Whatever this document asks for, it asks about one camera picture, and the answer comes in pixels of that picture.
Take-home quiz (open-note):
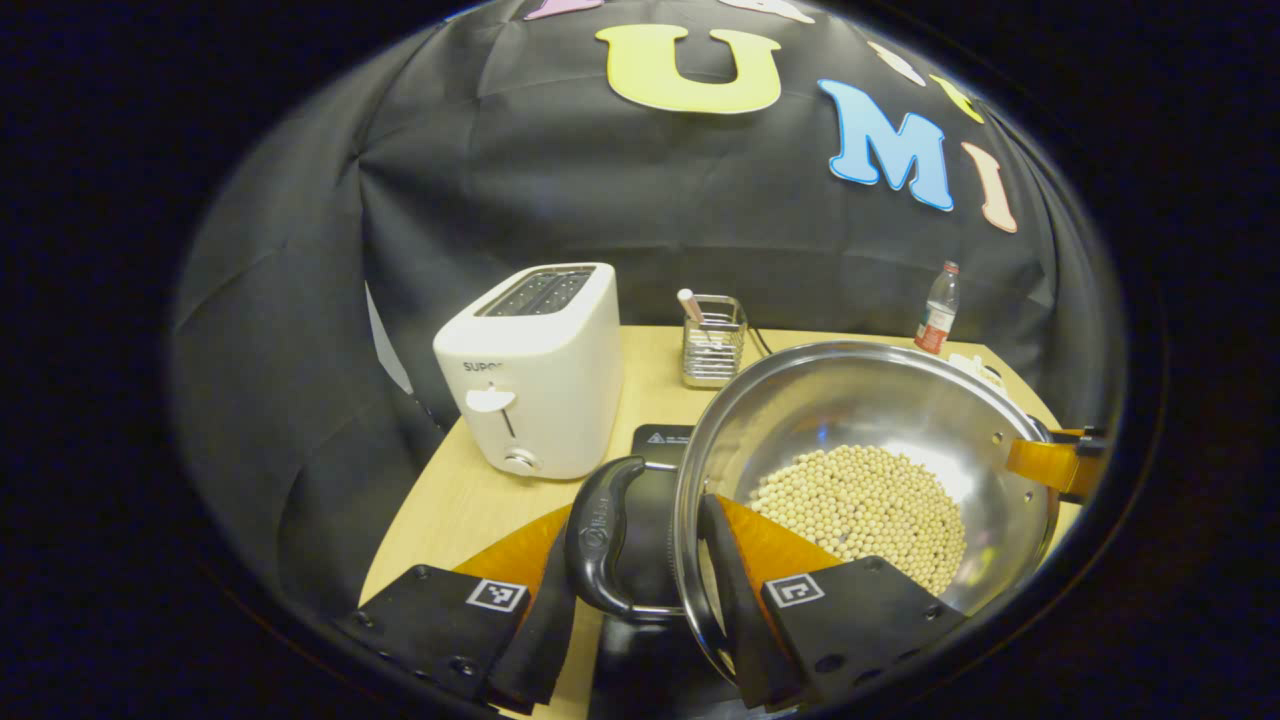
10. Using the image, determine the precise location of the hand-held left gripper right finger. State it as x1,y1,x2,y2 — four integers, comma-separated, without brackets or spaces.
697,493,969,711

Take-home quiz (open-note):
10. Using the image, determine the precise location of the white divided dish with beans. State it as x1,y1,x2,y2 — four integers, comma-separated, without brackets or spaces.
948,352,1006,391

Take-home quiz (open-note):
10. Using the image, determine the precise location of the pile of soybeans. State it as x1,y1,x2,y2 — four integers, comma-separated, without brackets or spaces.
745,445,969,596

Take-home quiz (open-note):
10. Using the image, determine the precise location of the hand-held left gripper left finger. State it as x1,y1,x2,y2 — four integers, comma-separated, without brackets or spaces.
340,500,581,713

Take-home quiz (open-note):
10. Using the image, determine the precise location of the black induction cooktop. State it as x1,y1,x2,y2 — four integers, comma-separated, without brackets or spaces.
590,424,746,720

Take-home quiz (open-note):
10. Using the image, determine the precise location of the white toaster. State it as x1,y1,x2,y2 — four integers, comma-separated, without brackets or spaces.
433,262,623,481

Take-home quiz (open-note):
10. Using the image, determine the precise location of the clear plastic bottle red label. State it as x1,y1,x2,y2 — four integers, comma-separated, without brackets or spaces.
915,262,961,356

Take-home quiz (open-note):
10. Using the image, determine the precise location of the black backdrop cloth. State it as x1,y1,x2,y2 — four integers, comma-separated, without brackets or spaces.
170,0,1126,621

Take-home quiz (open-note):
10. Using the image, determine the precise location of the steel pot with black handles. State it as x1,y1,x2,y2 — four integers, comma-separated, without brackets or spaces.
565,340,1063,691

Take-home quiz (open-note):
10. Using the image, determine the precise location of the metal wire utensil holder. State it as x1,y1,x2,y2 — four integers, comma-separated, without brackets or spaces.
682,295,749,389

